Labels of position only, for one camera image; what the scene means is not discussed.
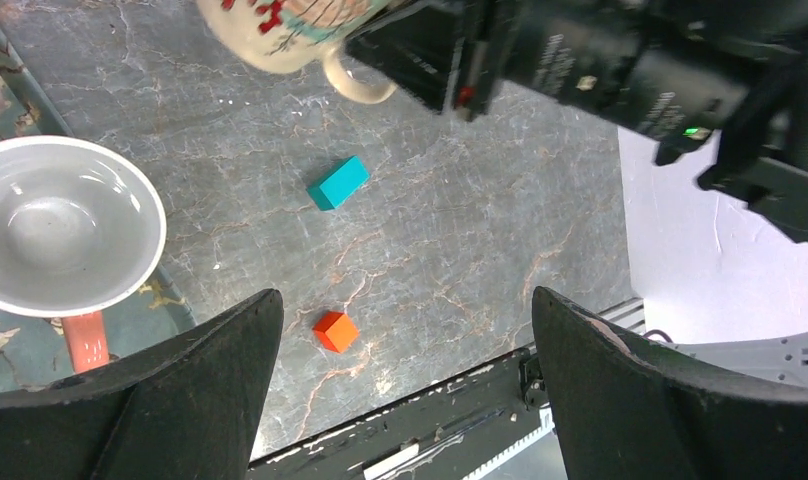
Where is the tall seashell cream mug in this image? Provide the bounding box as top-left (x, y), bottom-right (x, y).
top-left (196, 0), bottom-right (397, 105)

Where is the teal block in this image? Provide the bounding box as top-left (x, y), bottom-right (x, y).
top-left (307, 156), bottom-right (370, 211)

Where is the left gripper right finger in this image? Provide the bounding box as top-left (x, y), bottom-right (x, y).
top-left (532, 287), bottom-right (808, 479)

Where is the red cube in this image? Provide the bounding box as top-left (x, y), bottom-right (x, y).
top-left (312, 311), bottom-right (359, 353)

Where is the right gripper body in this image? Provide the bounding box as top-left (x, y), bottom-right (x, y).
top-left (444, 0), bottom-right (530, 121)

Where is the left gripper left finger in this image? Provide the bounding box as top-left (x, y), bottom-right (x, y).
top-left (0, 289), bottom-right (284, 479)

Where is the floral green tray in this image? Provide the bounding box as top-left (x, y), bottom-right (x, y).
top-left (0, 28), bottom-right (197, 393)

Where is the salmon flower mug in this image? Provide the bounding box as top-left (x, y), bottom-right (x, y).
top-left (0, 135), bottom-right (167, 373)

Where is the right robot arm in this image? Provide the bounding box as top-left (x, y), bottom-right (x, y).
top-left (346, 1), bottom-right (808, 243)

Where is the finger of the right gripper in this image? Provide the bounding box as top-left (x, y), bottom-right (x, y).
top-left (345, 1), bottom-right (484, 113)

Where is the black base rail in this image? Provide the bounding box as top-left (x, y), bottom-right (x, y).
top-left (246, 345), bottom-right (553, 479)

